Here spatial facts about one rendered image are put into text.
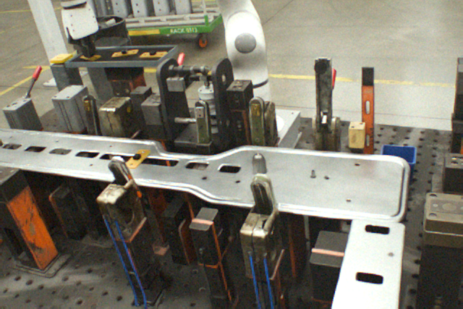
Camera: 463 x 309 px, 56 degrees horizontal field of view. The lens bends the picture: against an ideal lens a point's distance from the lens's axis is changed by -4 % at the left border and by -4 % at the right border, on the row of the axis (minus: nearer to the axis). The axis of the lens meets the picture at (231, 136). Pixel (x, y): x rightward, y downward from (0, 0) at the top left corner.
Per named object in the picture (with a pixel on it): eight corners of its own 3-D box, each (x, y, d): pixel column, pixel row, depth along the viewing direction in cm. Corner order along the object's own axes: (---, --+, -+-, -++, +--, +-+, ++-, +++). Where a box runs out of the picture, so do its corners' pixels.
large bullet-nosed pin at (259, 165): (252, 180, 104) (248, 156, 101) (256, 172, 107) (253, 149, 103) (265, 181, 103) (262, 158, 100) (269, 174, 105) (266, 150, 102)
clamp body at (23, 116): (33, 194, 165) (-5, 110, 147) (52, 177, 174) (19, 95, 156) (52, 197, 161) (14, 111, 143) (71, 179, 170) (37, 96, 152)
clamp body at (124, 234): (126, 306, 113) (82, 202, 96) (148, 271, 122) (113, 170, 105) (155, 314, 109) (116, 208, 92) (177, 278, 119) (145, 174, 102)
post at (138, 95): (159, 198, 151) (129, 92, 131) (166, 189, 155) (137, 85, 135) (172, 200, 149) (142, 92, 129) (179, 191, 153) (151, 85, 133)
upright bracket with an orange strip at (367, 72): (360, 235, 122) (360, 67, 97) (361, 231, 123) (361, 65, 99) (371, 236, 121) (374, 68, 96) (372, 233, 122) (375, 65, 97)
